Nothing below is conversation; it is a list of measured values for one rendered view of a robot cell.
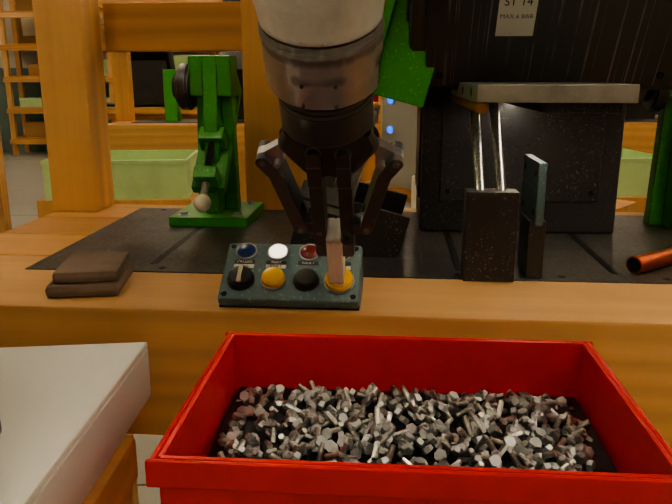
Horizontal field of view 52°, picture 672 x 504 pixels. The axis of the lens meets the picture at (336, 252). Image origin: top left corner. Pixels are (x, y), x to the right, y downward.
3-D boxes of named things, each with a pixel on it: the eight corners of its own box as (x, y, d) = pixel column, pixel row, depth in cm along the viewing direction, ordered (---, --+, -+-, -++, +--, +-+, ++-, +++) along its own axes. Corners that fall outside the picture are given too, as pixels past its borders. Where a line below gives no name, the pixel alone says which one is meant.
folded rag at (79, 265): (119, 297, 76) (116, 271, 76) (44, 299, 76) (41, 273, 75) (135, 272, 86) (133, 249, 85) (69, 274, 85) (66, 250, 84)
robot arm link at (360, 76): (383, 50, 46) (382, 121, 50) (385, -18, 52) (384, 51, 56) (248, 50, 47) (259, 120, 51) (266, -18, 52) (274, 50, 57)
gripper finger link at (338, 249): (335, 216, 67) (343, 217, 67) (338, 262, 72) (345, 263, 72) (333, 239, 65) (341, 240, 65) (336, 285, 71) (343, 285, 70)
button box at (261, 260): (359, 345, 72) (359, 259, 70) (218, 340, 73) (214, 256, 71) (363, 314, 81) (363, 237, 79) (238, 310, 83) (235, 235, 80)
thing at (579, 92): (637, 115, 69) (640, 84, 68) (475, 114, 70) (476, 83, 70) (551, 101, 107) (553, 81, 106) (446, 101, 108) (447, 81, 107)
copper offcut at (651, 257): (665, 261, 91) (667, 245, 91) (681, 265, 89) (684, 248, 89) (624, 271, 86) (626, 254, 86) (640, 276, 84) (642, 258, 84)
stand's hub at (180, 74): (187, 111, 111) (185, 63, 109) (168, 111, 111) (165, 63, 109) (200, 109, 118) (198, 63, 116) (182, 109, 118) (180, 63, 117)
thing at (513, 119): (614, 235, 106) (638, 1, 98) (416, 231, 109) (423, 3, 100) (583, 212, 124) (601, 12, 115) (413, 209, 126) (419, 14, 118)
